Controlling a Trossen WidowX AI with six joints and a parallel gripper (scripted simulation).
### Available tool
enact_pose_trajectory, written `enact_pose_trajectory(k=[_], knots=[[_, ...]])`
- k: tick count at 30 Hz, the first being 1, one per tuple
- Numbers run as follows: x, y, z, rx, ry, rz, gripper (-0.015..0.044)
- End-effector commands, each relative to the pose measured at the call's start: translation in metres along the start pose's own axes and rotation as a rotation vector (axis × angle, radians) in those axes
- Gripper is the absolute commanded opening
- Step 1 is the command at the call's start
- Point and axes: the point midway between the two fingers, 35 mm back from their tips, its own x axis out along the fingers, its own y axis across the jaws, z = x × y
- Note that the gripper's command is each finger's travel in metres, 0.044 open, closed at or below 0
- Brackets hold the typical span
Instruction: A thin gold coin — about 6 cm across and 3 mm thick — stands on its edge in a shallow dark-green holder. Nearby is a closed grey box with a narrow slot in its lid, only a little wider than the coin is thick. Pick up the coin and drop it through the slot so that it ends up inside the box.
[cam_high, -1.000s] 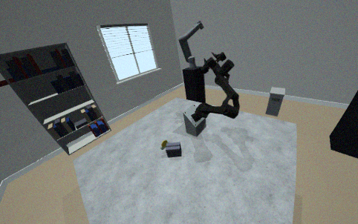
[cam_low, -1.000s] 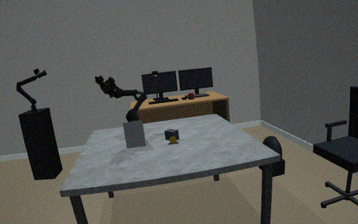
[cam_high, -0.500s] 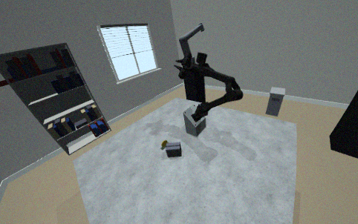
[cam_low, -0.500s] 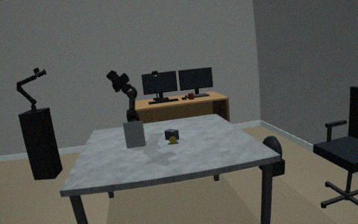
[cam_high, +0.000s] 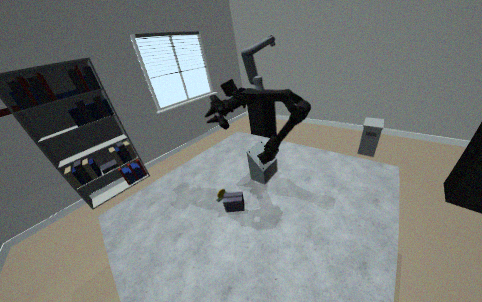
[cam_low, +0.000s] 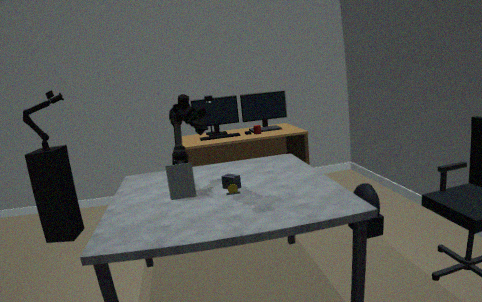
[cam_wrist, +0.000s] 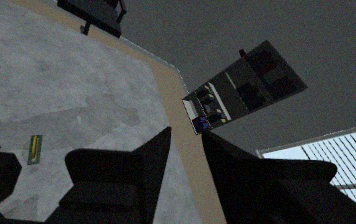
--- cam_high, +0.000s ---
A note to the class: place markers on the gold coin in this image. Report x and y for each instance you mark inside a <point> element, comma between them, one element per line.
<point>221,193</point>

